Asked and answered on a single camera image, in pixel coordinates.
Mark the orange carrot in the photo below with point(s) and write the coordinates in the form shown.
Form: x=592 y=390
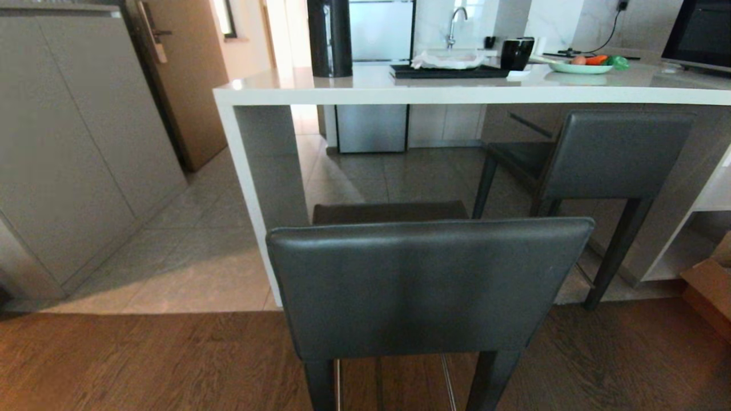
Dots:
x=596 y=59

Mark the chrome kitchen faucet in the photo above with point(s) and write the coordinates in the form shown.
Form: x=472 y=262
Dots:
x=454 y=25

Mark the stainless steel fridge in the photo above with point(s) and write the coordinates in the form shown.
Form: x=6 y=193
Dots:
x=377 y=74

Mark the black mug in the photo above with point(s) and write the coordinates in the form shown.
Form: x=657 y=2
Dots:
x=517 y=53

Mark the black cylindrical appliance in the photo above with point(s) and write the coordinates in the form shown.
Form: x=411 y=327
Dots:
x=330 y=34

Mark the green vegetable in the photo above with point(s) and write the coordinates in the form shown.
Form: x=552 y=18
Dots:
x=619 y=62

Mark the grey cabinet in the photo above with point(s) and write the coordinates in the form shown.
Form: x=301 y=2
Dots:
x=74 y=148

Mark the white open shelf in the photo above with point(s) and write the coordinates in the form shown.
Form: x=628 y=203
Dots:
x=694 y=228

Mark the black tray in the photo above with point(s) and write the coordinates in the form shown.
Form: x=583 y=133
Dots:
x=448 y=72

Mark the white kitchen counter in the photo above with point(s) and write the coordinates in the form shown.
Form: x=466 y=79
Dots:
x=400 y=85

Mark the grey leather bar stool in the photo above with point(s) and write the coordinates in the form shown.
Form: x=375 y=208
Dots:
x=428 y=285
x=611 y=154

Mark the white crumpled cloth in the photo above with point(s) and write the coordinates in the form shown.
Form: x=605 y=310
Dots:
x=448 y=59

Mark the brown wooden door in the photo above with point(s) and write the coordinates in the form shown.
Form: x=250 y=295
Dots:
x=183 y=74

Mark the pale green plate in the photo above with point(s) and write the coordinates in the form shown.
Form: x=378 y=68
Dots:
x=579 y=68

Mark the brown egg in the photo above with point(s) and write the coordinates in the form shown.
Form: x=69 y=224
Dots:
x=578 y=60

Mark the cardboard box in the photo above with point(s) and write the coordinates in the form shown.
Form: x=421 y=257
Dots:
x=711 y=288

